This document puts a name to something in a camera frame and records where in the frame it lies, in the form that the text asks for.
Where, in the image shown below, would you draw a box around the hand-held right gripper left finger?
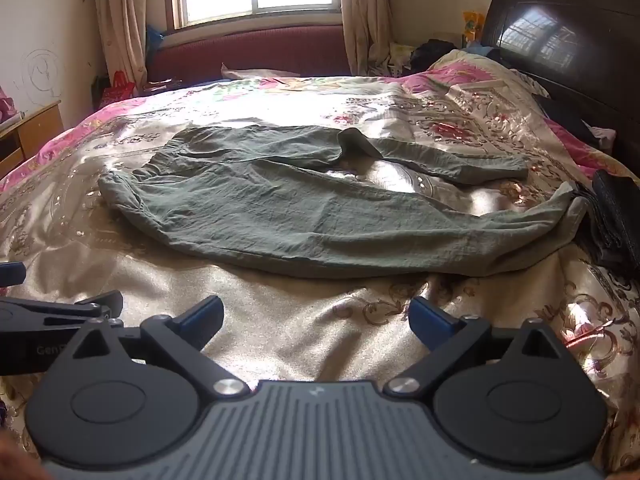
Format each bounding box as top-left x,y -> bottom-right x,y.
65,295 -> 251,399

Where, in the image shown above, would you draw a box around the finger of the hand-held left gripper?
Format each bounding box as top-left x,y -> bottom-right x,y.
0,290 -> 125,332
0,262 -> 27,287

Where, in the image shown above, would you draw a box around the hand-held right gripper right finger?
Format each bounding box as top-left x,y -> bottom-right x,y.
384,295 -> 577,397

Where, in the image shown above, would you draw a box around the green pants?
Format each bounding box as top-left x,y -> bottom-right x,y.
97,125 -> 589,279

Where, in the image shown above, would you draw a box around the floral satin bed quilt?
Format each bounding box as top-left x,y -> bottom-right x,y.
0,74 -> 640,472

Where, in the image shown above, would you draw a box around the wooden cabinet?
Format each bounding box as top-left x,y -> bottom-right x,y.
0,100 -> 66,181

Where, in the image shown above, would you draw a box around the pink plastic bag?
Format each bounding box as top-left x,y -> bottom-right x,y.
0,85 -> 21,122

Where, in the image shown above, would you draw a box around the red plastic bag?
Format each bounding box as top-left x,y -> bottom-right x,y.
99,70 -> 137,109

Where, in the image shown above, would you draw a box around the black folded cloth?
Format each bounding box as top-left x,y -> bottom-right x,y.
575,170 -> 640,267

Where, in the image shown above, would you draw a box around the pink floral pillow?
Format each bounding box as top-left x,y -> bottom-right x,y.
400,49 -> 551,107

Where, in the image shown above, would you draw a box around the dark clothes pile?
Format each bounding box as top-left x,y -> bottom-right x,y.
409,39 -> 454,69

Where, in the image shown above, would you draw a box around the red padded bench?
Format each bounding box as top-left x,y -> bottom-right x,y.
147,25 -> 352,84

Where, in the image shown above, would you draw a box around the blue plastic bag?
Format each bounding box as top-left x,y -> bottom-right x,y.
145,25 -> 165,57

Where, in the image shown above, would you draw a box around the beige patterned curtain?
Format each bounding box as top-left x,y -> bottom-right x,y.
92,0 -> 177,87
340,0 -> 397,77

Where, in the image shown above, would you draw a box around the yellow package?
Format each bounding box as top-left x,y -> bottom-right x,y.
461,10 -> 487,44

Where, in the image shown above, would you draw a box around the dark wooden headboard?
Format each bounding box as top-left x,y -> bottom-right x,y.
480,0 -> 640,177

